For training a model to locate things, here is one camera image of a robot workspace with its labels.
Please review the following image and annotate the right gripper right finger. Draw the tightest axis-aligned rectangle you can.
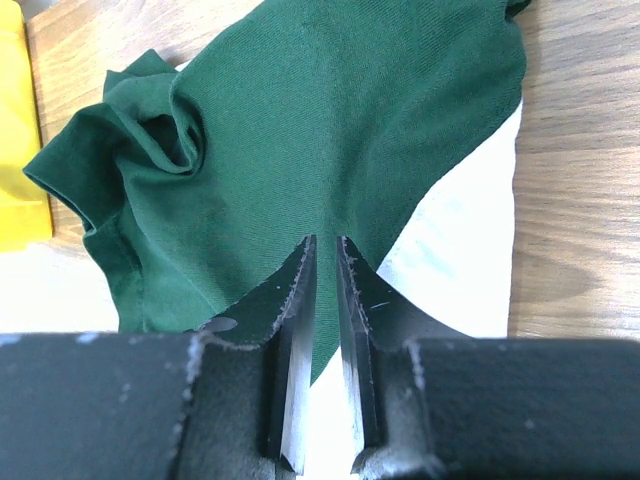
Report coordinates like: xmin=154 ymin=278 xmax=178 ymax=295
xmin=336 ymin=237 xmax=639 ymax=479

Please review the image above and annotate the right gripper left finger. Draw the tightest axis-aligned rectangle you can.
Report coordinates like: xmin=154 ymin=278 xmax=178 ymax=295
xmin=1 ymin=235 xmax=317 ymax=479

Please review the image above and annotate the white green raglan t-shirt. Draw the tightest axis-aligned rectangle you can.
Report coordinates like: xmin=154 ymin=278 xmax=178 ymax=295
xmin=24 ymin=1 xmax=527 ymax=376

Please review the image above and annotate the yellow plastic bin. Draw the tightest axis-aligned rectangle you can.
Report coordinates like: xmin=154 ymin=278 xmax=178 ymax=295
xmin=1 ymin=1 xmax=53 ymax=252

